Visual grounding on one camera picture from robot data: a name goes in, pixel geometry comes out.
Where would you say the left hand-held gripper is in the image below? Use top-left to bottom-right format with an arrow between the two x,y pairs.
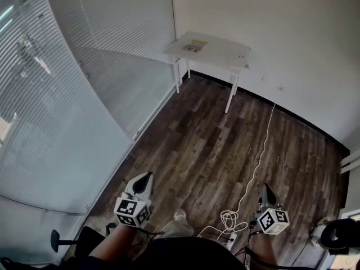
113,172 -> 154,228

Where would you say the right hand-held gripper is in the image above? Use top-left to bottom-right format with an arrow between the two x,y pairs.
249,183 -> 290,235

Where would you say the white book with yellow label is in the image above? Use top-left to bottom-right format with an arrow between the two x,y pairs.
182,39 -> 209,53

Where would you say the person's left forearm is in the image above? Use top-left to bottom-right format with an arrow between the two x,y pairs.
88,221 -> 150,266

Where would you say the person's right forearm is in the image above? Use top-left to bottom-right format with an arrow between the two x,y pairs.
249,230 -> 280,267

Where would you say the person's leg in beige trousers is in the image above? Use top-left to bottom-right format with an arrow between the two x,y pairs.
159,217 -> 195,239

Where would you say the white power strip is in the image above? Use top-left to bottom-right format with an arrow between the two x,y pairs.
224,232 -> 239,250

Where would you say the small white device box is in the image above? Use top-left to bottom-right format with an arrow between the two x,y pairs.
309,224 -> 327,247

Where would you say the person's dark shirt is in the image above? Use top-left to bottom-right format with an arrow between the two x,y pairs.
50,236 -> 248,270

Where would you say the black office chair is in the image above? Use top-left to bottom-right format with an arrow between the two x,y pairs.
49,225 -> 107,262

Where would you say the black padded headset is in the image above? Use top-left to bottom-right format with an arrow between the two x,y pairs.
321,218 -> 360,256

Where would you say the white table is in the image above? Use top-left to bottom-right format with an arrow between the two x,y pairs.
162,30 -> 252,114

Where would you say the white cable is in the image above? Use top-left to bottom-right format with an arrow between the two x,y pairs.
196,102 -> 277,239

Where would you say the black cable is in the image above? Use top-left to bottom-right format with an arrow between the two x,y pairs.
134,204 -> 165,244

